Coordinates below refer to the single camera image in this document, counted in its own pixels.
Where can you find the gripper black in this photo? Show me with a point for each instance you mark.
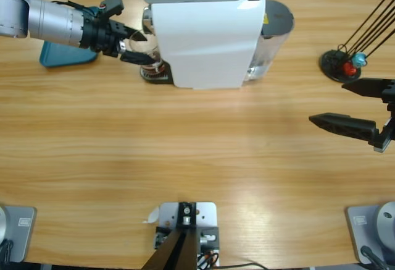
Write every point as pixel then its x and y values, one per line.
pixel 102 36
pixel 387 121

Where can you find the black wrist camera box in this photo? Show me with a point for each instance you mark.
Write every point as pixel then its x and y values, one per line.
pixel 112 4

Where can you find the white mount block dark post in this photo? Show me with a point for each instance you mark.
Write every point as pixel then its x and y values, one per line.
pixel 205 217

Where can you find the white capsule coffee machine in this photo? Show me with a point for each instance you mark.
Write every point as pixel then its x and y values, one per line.
pixel 203 41

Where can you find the teal plastic tray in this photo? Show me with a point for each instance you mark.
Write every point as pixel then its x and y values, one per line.
pixel 64 57

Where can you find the blue coffee capsule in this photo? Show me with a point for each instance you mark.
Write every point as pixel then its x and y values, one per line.
pixel 360 60

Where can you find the white tape scrap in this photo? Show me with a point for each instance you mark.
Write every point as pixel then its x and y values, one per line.
pixel 152 217

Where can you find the red coffee capsule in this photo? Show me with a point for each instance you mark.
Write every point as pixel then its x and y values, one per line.
pixel 349 69

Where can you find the clear drinking glass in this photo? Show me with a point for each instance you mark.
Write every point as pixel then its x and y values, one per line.
pixel 148 47

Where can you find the arm grey base plate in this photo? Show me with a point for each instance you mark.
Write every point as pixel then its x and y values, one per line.
pixel 367 230
pixel 18 233

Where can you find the black capsule holder with rods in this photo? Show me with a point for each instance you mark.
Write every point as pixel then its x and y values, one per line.
pixel 331 63

